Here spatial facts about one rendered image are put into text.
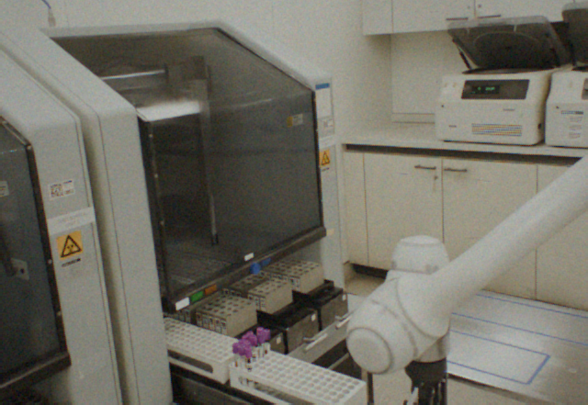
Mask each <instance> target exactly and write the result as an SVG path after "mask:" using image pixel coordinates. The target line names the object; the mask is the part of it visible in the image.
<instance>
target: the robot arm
mask: <svg viewBox="0 0 588 405"><path fill-rule="evenodd" d="M586 210H588V154H586V155H585V156H584V157H583V158H581V160H580V161H579V162H577V163H576V164H575V165H573V166H572V167H571V168H570V169H568V170H567V171H566V172H565V173H563V174H562V175H561V176H559V177H558V178H557V179H556V180H554V181H553V182H552V183H551V184H548V185H547V186H546V187H544V188H543V189H542V190H541V191H540V192H538V193H537V194H536V195H535V196H533V197H532V198H531V199H530V200H528V201H527V202H526V203H525V204H524V205H523V206H522V207H521V208H520V209H518V210H517V211H516V212H515V213H513V214H512V215H511V216H510V217H509V218H507V219H506V220H505V221H504V222H502V223H501V224H500V225H499V226H496V227H495V228H494V229H493V230H492V231H490V232H489V233H488V234H486V235H485V236H484V237H483V238H482V239H480V240H479V241H478V242H477V243H475V244H474V245H473V246H472V247H471V248H469V249H468V250H467V251H466V252H464V253H463V254H462V255H461V256H459V257H458V258H457V259H455V260H454V261H453V262H451V263H450V261H449V257H448V254H447V249H446V247H445V245H444V244H443V243H442V242H441V241H439V240H438V239H436V238H434V237H431V236H427V235H414V236H410V237H407V238H403V239H401V240H399V241H398V242H397V244H396V247H395V249H394V252H393V255H392V257H391V260H390V271H389V272H388V274H387V277H386V280H385V283H384V284H383V285H380V286H379V287H377V288H376V289H375V290H374V291H373V292H372V293H370V294H369V295H368V296H367V297H366V298H365V299H364V300H363V301H362V303H361V304H360V306H359V307H358V308H357V309H356V311H355V312H354V314H353V315H352V317H351V320H350V321H349V324H348V327H347V331H346V345H347V348H348V350H349V351H350V353H351V355H352V356H353V358H354V359H355V361H356V362H357V363H358V364H359V365H360V366H362V367H363V368H364V369H365V370H367V371H368V372H370V373H372V374H377V375H383V376H385V375H389V374H393V373H396V372H398V371H400V370H402V369H404V371H405V374H406V375H407V376H408V377H409V378H410V380H411V381H412V386H411V393H412V396H411V398H410V400H407V399H405V400H404V402H403V405H447V380H448V372H447V356H448V355H449V354H450V351H451V347H450V335H449V331H450V324H449V318H450V314H451V313H452V312H453V311H454V310H455V309H456V308H458V307H459V306H460V305H461V304H463V303H464V302H465V301H467V300H468V299H469V298H471V297H472V296H474V295H475V294H476V293H477V292H479V291H480V290H481V289H483V288H484V287H486V286H487V285H488V284H489V283H491V282H492V281H493V280H494V279H495V278H496V277H498V276H499V275H500V274H502V273H503V272H504V271H506V270H507V269H508V268H510V267H511V266H512V265H514V264H515V263H516V262H518V261H519V260H520V259H522V258H523V257H526V256H527V255H528V254H530V253H531V252H533V251H534V250H535V249H536V248H538V247H539V246H540V245H542V244H543V243H544V242H546V241H547V240H549V239H550V238H551V237H553V236H554V235H555V234H556V233H558V232H559V231H561V230H562V229H563V228H565V227H566V226H567V225H569V224H570V223H571V222H573V221H574V220H575V219H577V218H578V217H579V216H581V215H582V214H583V213H584V212H585V211H586Z"/></svg>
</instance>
